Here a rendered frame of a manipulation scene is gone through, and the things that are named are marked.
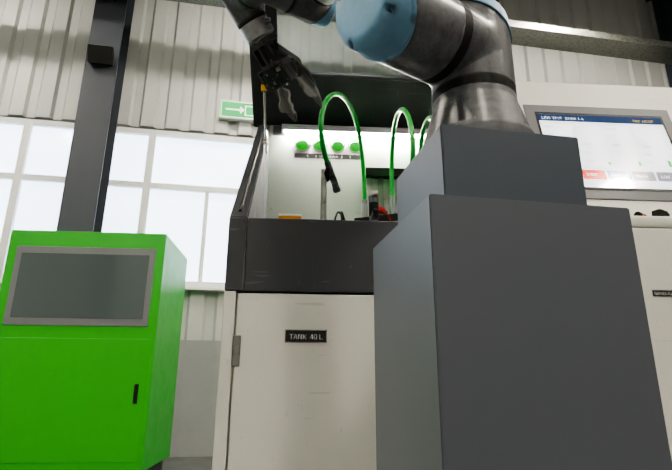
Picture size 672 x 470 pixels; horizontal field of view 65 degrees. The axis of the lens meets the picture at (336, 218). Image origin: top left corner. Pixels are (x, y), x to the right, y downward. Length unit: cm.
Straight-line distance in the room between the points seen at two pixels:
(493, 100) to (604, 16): 777
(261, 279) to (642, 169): 117
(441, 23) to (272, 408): 76
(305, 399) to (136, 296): 287
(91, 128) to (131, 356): 247
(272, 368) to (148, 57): 545
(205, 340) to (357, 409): 419
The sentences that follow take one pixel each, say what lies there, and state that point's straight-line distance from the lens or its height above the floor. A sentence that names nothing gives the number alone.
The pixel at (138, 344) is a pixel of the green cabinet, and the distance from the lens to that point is 383.
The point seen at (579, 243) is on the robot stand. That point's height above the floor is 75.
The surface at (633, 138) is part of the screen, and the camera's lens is 186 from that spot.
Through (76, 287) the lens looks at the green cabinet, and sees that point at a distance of 401.
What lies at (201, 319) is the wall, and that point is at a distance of 526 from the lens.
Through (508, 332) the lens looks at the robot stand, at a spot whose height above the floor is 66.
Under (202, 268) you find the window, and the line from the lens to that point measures 533.
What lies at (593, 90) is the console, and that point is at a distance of 195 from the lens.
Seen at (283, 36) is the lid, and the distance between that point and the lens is 173.
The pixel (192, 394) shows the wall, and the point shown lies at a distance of 522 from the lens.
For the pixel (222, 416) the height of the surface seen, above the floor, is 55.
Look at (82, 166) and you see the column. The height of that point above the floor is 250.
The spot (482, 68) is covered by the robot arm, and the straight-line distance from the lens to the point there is 75.
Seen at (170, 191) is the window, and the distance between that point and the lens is 562.
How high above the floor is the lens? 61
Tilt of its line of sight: 18 degrees up
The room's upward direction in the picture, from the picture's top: straight up
